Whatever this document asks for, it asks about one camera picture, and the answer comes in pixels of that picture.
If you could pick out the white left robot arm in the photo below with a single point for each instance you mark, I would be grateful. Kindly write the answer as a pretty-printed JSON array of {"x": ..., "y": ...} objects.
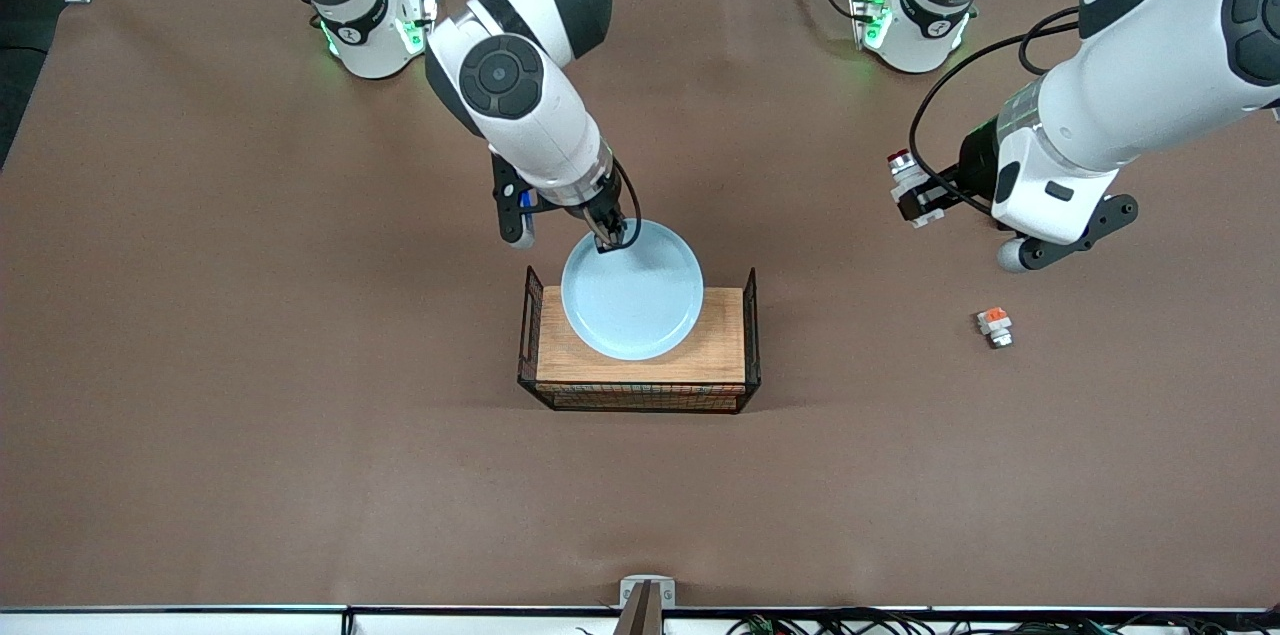
[{"x": 1160, "y": 55}]

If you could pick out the small white orange contact block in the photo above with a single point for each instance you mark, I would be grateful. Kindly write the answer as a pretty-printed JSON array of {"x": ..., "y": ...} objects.
[{"x": 995, "y": 326}]

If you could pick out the light blue round plate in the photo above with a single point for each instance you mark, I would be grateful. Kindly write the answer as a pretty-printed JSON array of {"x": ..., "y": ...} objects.
[{"x": 632, "y": 300}]

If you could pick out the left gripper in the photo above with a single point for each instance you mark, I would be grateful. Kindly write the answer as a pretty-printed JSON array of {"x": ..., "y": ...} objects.
[{"x": 975, "y": 163}]

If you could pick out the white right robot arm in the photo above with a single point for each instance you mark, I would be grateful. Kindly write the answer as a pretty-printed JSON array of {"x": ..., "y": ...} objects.
[{"x": 520, "y": 85}]

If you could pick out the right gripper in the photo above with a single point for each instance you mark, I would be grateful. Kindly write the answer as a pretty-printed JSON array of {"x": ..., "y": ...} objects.
[{"x": 603, "y": 217}]

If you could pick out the wooden board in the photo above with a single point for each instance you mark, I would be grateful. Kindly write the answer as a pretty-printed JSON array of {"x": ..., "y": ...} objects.
[{"x": 720, "y": 355}]

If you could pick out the brown table cover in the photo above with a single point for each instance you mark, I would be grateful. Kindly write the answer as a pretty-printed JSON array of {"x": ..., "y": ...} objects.
[{"x": 300, "y": 415}]

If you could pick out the grey metal bracket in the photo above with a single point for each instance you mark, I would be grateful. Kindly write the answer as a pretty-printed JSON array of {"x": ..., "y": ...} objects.
[{"x": 647, "y": 595}]

